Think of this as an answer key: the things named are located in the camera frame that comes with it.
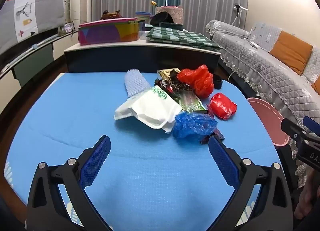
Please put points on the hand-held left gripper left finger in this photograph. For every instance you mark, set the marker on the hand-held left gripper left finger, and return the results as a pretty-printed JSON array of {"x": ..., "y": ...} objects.
[{"x": 96, "y": 163}]

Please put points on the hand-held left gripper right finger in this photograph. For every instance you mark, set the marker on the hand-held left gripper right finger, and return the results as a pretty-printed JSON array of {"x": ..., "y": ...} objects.
[{"x": 223, "y": 163}]

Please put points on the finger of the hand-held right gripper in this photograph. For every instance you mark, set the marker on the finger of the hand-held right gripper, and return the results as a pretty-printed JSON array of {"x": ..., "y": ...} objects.
[
  {"x": 292, "y": 128},
  {"x": 311, "y": 124}
]

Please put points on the pink bin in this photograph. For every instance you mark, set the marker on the pink bin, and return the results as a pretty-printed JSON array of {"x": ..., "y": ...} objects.
[{"x": 267, "y": 120}]

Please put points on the dark pink wrapper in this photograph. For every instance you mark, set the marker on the dark pink wrapper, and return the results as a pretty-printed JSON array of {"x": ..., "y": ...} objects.
[{"x": 220, "y": 134}]

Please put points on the blue plastic bag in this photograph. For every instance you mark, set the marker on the blue plastic bag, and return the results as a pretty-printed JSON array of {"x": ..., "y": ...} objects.
[{"x": 192, "y": 124}]

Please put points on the small red plastic bag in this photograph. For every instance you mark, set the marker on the small red plastic bag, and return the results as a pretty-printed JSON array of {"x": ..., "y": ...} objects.
[{"x": 221, "y": 107}]

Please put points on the clear plastic packet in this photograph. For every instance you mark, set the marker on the clear plastic packet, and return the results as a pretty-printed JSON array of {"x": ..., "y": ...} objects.
[{"x": 191, "y": 102}]

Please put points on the white leaf print paper bag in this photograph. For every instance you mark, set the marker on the white leaf print paper bag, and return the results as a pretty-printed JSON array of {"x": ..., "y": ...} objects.
[{"x": 152, "y": 110}]

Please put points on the black elastic band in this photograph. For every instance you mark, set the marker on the black elastic band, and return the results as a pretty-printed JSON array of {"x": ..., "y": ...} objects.
[{"x": 218, "y": 82}]

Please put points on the large red plastic bag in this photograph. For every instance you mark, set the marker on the large red plastic bag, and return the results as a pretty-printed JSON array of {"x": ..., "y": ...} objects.
[{"x": 200, "y": 80}]

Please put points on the dark patterned snack packet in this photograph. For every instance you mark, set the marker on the dark patterned snack packet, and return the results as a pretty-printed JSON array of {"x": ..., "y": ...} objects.
[{"x": 175, "y": 87}]

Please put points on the gold cream packet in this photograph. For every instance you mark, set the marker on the gold cream packet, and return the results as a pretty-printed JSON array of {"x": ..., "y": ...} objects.
[{"x": 165, "y": 73}]

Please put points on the person's right hand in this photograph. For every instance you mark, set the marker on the person's right hand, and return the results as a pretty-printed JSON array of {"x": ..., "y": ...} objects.
[{"x": 306, "y": 198}]

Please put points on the orange cushion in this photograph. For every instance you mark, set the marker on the orange cushion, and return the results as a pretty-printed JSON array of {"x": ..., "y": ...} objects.
[
  {"x": 291, "y": 50},
  {"x": 317, "y": 85}
]

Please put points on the blue table mat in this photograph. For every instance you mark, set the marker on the blue table mat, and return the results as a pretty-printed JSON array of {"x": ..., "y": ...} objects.
[{"x": 150, "y": 171}]

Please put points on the grey quilted sofa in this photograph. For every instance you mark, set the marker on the grey quilted sofa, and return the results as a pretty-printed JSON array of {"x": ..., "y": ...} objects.
[{"x": 262, "y": 70}]

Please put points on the white power strip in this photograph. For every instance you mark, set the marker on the white power strip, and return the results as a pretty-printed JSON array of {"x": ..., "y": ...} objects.
[{"x": 255, "y": 45}]

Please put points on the dark blue cabinet white top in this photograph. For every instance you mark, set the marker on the dark blue cabinet white top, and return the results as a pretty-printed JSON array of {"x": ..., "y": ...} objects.
[{"x": 140, "y": 57}]

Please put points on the grey-green cabinet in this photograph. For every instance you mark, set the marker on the grey-green cabinet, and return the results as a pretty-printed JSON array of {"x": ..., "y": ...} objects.
[{"x": 32, "y": 65}]

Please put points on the colourful storage box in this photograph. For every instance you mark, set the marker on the colourful storage box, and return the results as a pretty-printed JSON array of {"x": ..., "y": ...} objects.
[{"x": 107, "y": 33}]

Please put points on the pale blue rod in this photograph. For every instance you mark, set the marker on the pale blue rod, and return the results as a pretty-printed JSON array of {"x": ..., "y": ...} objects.
[{"x": 35, "y": 45}]

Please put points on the green checked cloth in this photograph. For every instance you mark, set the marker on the green checked cloth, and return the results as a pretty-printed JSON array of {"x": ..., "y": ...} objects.
[{"x": 180, "y": 37}]

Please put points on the dark green box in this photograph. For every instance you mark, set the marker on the dark green box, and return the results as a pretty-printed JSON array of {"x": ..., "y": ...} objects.
[{"x": 171, "y": 25}]

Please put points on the brown plush toy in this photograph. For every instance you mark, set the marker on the brown plush toy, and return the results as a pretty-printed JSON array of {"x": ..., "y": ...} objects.
[{"x": 111, "y": 15}]

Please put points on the stack of colourful bowls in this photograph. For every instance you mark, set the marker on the stack of colourful bowls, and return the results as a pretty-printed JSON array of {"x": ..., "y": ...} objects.
[{"x": 142, "y": 17}]

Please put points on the pink lace basket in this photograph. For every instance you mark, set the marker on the pink lace basket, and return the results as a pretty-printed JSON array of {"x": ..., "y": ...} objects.
[{"x": 175, "y": 14}]

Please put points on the black handbag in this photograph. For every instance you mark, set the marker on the black handbag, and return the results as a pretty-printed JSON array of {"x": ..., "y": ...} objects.
[{"x": 161, "y": 18}]

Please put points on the grey deer print cloth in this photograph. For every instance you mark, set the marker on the grey deer print cloth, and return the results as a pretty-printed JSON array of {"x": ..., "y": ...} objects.
[{"x": 37, "y": 13}]

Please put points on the small photo frame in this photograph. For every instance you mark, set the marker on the small photo frame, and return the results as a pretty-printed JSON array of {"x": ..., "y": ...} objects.
[{"x": 68, "y": 27}]

